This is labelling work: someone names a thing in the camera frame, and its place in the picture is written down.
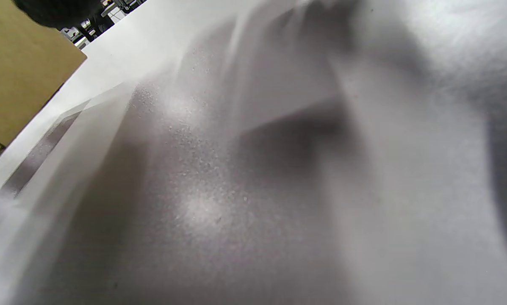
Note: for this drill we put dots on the person's left hand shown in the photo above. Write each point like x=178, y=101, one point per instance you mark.
x=58, y=10

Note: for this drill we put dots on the small brown cardboard mailer box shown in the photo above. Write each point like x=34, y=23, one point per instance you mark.
x=20, y=72

